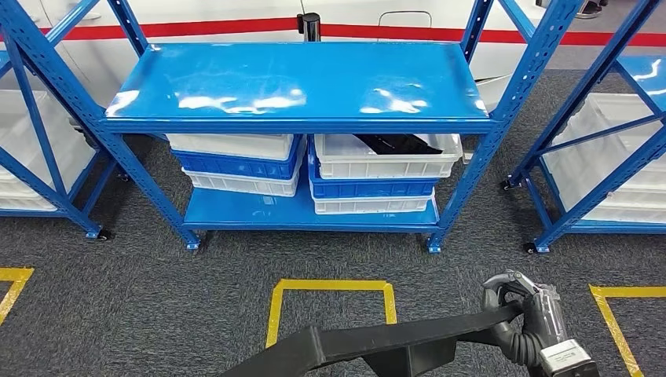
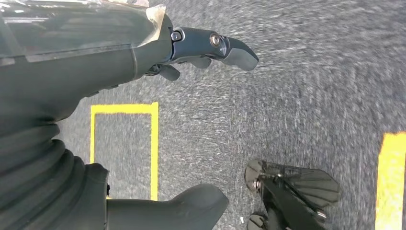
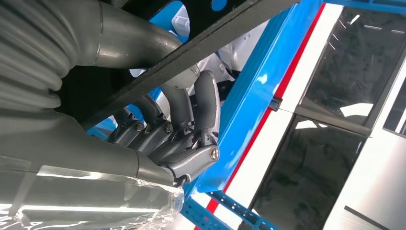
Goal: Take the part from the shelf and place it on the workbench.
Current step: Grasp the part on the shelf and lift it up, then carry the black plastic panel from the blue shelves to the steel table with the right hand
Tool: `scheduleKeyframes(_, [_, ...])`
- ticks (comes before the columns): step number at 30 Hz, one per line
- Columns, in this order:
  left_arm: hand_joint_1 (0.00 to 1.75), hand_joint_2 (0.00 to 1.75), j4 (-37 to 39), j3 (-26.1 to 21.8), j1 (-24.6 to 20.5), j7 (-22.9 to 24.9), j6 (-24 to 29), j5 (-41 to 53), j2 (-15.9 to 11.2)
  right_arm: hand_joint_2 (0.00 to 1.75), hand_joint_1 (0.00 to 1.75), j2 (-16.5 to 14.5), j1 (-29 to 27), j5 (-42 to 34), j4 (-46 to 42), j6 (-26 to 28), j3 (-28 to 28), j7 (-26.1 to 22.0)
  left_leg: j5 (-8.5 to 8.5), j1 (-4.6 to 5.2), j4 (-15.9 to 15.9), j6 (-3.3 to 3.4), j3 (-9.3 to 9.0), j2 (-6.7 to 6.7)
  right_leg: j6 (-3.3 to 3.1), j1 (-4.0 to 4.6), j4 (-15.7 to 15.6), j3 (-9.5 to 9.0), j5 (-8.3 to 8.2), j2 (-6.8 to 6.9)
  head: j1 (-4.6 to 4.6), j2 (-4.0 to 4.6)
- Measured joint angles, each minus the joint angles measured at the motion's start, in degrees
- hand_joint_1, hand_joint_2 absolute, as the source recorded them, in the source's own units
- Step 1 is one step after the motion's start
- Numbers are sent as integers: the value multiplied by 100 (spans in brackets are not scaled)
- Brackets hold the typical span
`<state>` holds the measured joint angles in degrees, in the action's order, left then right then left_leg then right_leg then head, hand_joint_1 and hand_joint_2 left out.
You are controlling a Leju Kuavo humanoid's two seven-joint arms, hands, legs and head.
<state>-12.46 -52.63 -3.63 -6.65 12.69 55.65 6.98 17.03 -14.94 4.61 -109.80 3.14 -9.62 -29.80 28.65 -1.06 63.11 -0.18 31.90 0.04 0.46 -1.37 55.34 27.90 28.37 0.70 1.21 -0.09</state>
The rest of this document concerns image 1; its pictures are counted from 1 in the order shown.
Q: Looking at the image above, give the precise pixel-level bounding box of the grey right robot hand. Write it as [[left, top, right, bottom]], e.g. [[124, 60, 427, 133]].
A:
[[481, 269, 569, 350]]

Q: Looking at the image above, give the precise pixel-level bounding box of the black plastic car part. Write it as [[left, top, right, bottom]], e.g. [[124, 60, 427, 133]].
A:
[[221, 300, 525, 377], [353, 134, 443, 156]]

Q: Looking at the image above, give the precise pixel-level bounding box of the blue steel shelf rack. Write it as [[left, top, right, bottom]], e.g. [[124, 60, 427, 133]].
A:
[[502, 0, 666, 255], [0, 0, 587, 255], [0, 0, 118, 241]]

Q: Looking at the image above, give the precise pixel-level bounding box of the yellow floor tape square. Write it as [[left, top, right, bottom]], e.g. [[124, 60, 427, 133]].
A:
[[0, 268, 35, 326], [265, 279, 398, 349], [589, 284, 666, 377]]

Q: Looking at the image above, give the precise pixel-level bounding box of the blue plastic crate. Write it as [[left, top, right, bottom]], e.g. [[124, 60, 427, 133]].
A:
[[308, 140, 441, 199], [171, 136, 306, 181]]

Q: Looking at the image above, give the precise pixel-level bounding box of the red barrier belt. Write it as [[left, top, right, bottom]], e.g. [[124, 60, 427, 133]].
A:
[[0, 16, 300, 42], [320, 23, 666, 48]]

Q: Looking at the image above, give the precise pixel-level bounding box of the person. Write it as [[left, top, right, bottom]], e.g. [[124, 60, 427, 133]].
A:
[[574, 0, 609, 19]]

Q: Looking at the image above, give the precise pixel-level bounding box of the white car body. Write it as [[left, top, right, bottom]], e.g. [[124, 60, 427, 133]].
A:
[[0, 0, 540, 113]]

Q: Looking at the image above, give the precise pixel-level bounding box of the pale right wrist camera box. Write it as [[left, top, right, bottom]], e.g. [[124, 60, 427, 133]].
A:
[[538, 339, 600, 377]]

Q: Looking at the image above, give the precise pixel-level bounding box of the black barrier post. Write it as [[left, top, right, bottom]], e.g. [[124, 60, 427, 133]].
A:
[[296, 12, 322, 42]]

